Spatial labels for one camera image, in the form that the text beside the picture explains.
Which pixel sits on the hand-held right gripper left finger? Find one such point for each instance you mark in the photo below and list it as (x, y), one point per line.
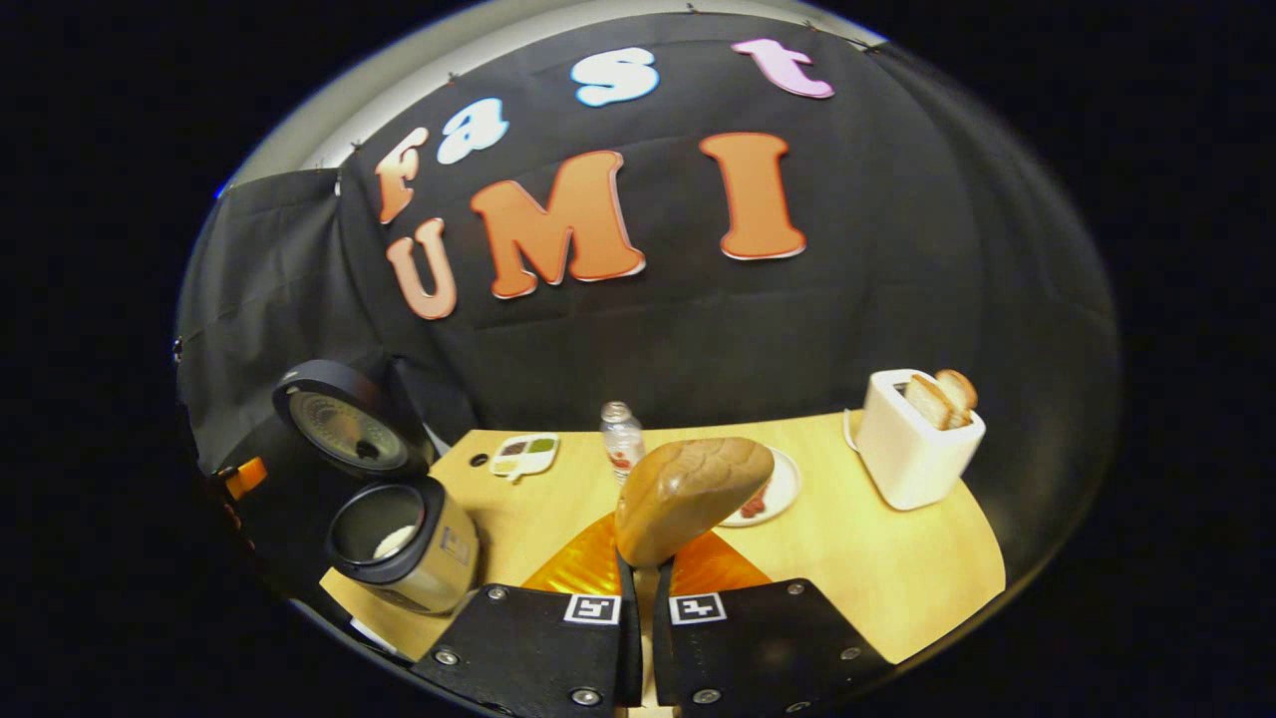
(631, 648)

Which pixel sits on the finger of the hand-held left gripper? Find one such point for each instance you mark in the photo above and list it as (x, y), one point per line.
(247, 477)

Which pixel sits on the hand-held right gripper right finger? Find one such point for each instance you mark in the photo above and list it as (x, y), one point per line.
(666, 648)

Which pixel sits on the white rice heap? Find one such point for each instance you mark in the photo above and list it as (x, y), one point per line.
(394, 541)

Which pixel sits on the wooden spoon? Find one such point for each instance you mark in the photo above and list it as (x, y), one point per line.
(688, 489)

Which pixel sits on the black and gold rice cooker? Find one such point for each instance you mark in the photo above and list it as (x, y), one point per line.
(419, 558)

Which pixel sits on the red meat slice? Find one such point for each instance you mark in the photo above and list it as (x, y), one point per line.
(755, 504)

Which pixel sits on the white round plate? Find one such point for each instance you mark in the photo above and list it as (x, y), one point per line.
(786, 484)

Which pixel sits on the clear plastic drink bottle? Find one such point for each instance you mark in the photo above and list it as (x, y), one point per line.
(622, 439)

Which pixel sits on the white divided condiment dish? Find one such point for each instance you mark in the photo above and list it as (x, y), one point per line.
(523, 454)

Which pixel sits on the white toaster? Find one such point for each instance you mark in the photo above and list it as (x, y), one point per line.
(912, 459)

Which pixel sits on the toast bread slice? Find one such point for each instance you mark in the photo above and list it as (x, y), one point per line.
(959, 389)
(927, 401)

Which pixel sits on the black backdrop cloth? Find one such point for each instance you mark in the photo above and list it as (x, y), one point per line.
(847, 249)

